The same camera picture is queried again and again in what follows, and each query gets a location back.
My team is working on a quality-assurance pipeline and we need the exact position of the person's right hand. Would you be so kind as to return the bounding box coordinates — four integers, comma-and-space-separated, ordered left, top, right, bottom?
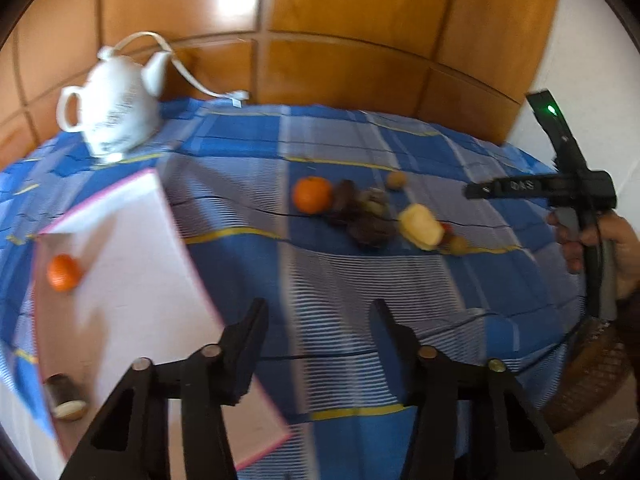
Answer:
545, 210, 640, 302

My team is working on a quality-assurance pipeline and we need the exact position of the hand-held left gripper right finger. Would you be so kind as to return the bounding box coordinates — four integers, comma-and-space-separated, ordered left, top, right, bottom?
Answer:
369, 299, 581, 480

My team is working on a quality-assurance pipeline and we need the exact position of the white ceramic electric kettle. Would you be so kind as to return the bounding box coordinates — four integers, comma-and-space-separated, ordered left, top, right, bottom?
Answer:
56, 46, 171, 165

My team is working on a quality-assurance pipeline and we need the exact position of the blue checked tablecloth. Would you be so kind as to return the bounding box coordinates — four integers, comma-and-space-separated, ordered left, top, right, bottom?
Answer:
0, 97, 593, 480

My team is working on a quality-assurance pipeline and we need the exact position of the dark cut root piece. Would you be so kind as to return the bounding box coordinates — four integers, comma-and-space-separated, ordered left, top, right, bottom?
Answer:
44, 373, 88, 422

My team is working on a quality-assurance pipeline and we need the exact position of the white tray with pink rim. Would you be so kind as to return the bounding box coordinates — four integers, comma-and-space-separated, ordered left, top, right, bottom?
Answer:
32, 167, 293, 471

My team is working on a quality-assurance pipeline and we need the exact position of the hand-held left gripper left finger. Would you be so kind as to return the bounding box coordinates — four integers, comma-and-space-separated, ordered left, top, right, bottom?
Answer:
60, 298, 271, 480

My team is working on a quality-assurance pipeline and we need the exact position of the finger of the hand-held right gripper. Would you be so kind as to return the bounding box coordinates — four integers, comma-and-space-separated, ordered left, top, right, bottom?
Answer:
465, 175, 558, 200

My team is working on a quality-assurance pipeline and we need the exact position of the yellow peeled fruit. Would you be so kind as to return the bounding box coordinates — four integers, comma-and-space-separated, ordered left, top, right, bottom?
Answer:
398, 203, 446, 252

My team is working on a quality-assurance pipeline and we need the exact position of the large dark brown round fruit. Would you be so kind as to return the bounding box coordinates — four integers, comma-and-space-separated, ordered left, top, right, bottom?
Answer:
347, 216, 398, 248

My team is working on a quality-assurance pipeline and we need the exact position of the brown wicker basket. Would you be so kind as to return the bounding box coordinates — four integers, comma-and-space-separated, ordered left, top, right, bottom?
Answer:
542, 317, 633, 433

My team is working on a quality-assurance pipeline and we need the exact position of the orange mandarin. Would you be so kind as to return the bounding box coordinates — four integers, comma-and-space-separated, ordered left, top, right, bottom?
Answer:
47, 254, 83, 292
292, 176, 334, 216

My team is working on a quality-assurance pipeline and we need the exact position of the white power cable with plug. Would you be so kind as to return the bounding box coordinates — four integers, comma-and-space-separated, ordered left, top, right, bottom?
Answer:
110, 31, 252, 107

